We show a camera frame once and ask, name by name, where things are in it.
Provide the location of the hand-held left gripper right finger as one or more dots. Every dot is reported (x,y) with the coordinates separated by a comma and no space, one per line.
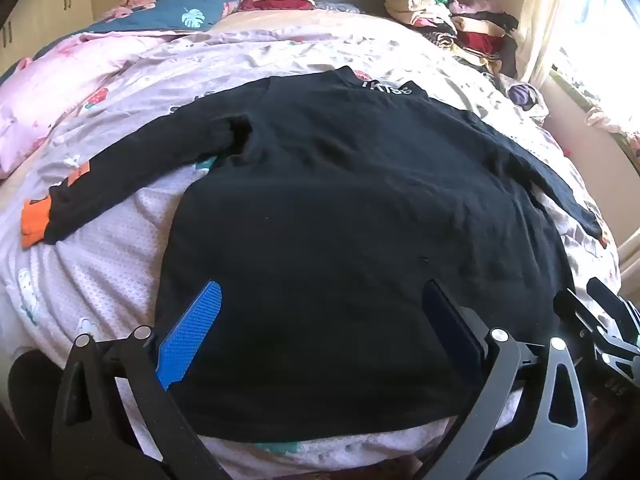
(452,332)

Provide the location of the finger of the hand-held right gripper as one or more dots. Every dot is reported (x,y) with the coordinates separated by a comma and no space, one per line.
(612,297)
(582,322)

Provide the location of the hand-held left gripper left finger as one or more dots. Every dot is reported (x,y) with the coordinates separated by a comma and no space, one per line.
(192,337)

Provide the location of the black sweater with orange cuffs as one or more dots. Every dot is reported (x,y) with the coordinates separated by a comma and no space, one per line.
(325,210)

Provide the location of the heap of clothes on windowsill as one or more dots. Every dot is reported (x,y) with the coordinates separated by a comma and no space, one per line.
(615,120)

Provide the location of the pile of folded clothes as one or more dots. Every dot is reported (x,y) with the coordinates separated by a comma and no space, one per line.
(450,25)

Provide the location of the lilac strawberry print duvet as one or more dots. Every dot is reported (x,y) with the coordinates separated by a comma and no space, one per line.
(115,260)

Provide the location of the cloth bag with purple garment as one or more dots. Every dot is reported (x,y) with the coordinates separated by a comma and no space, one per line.
(522,94)

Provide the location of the window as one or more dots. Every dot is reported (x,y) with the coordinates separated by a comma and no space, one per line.
(600,20)

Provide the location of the pink floral quilt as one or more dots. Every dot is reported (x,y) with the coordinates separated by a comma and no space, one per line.
(30,100)

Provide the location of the cream curtain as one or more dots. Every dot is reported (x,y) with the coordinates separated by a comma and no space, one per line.
(540,10)

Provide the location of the blue leaf print quilt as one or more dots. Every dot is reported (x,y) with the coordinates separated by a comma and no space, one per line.
(190,10)

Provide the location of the beige blanket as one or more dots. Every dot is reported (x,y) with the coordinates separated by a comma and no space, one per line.
(310,21)

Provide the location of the blue patterned cloth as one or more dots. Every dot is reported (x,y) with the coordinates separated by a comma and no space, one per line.
(340,7)

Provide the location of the red and white pillow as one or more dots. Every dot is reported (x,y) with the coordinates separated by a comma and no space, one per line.
(280,4)

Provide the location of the cream wardrobe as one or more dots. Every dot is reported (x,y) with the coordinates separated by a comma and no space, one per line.
(50,10)

